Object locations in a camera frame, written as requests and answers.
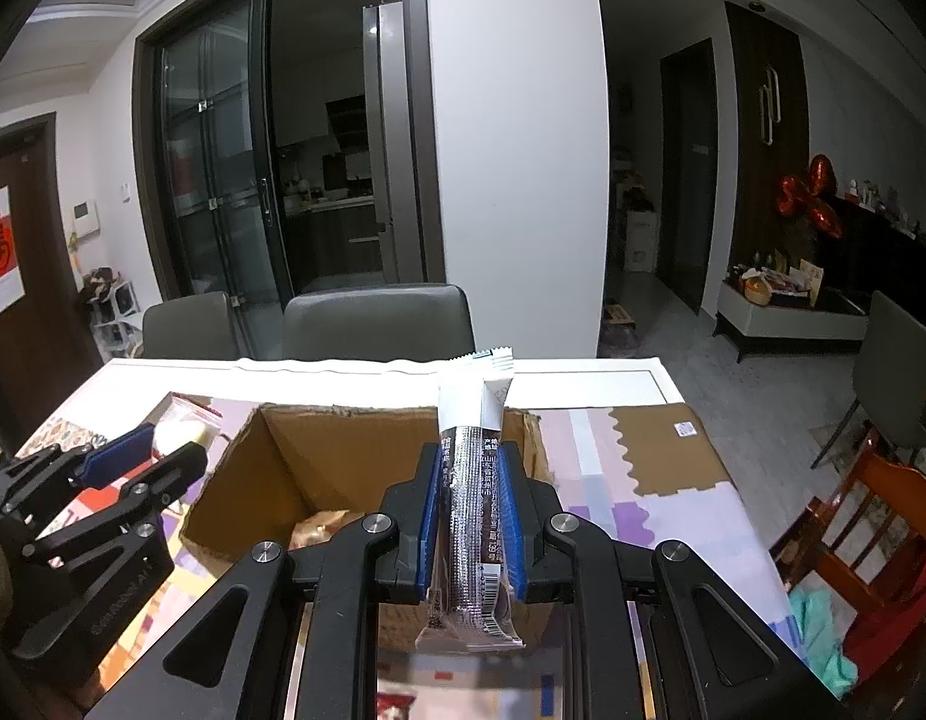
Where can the wooden floor crate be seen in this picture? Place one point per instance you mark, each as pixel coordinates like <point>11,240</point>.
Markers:
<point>619,330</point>

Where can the black range hood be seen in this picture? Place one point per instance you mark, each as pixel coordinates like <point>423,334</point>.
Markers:
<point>347,118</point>

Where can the dark sideboard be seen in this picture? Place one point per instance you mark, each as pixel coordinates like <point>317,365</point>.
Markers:
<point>883,247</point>

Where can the cardboard box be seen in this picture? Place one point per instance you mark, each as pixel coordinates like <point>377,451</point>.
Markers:
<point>283,465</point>

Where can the tall dark wardrobe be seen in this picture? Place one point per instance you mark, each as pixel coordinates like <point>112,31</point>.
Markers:
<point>763,187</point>

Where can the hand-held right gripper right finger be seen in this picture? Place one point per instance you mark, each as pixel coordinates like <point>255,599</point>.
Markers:
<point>512,532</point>

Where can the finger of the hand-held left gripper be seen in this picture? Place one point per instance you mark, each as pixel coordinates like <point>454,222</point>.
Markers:
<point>174,469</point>
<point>122,450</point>

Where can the kitchen counter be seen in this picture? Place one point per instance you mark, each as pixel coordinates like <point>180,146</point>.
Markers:
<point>335,240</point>

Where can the silver refrigerator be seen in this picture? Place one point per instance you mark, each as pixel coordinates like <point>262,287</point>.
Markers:
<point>384,127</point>

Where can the orange wooden chair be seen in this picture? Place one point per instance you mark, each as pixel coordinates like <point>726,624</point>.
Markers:
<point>883,480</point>

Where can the wide grey dining chair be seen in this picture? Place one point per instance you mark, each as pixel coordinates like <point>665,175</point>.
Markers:
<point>373,322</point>

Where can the red cloth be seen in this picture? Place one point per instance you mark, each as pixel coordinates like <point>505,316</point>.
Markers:
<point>898,637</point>

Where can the red foil balloons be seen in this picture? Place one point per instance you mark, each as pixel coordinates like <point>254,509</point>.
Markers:
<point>808,199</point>

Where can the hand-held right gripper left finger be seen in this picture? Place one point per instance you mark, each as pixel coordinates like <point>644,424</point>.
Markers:
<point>431,525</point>

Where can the grey chair with thin legs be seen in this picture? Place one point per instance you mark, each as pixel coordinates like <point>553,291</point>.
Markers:
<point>890,367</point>

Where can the white low cabinet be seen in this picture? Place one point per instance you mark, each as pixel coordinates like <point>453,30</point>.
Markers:
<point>785,322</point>

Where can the floral printed cloth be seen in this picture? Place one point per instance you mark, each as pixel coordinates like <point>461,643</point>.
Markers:
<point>62,435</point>

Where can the clear bun packet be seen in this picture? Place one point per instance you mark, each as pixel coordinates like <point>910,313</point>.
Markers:
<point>185,427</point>

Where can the long white brown bar packet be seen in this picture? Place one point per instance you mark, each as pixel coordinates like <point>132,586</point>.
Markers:
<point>470,510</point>

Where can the brown entrance door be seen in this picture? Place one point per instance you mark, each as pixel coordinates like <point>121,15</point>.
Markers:
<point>36,360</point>

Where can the white hallway box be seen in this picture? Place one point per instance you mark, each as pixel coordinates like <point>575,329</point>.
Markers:
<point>641,240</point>

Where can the white intercom panel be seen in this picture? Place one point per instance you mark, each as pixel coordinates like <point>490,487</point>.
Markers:
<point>85,216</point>

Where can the white shoe rack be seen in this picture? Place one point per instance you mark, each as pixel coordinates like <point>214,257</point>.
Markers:
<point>118,315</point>

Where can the fruit basket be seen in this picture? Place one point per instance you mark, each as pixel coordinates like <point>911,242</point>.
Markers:
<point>757,289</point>

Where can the teal cloth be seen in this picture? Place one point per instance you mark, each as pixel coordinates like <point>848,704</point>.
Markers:
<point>815,630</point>

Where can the glass sliding door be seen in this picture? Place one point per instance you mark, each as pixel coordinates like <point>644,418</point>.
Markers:
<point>208,165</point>

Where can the dark interior door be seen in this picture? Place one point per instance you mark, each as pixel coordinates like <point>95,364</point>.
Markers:
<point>688,180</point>

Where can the narrow grey dining chair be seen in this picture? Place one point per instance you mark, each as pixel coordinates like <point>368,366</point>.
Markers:
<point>189,326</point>

